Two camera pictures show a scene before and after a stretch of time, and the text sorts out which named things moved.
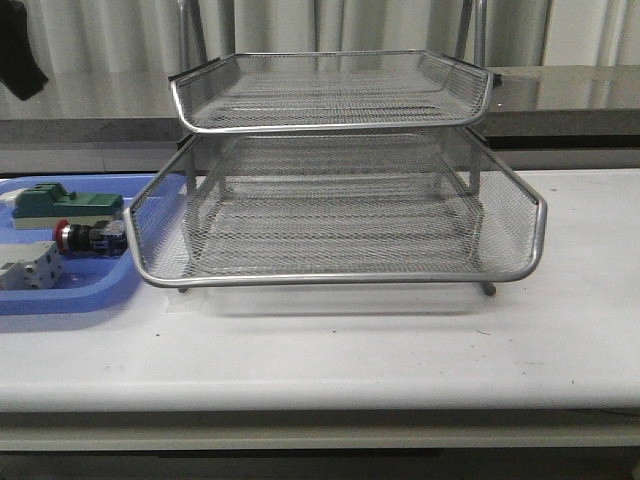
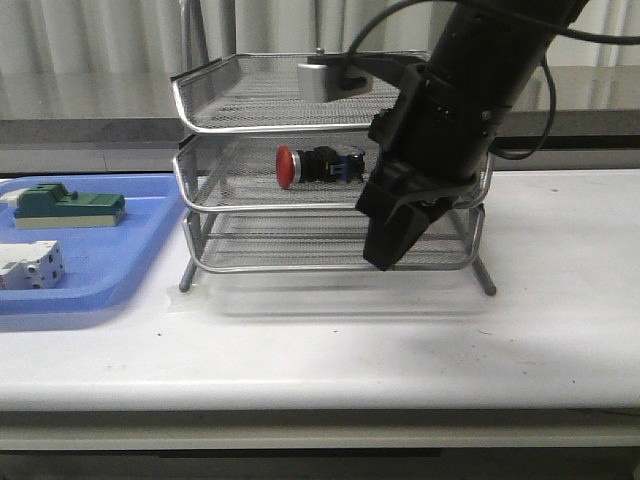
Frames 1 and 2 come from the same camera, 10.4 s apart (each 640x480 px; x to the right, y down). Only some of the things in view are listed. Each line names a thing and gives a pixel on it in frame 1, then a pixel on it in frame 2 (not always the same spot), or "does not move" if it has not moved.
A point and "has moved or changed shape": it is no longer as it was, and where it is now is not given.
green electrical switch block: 50,203 does not move
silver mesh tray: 336,209 has moved or changed shape
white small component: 9,198 does not move
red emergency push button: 104,238 → 325,163
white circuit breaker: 30,266 does not move
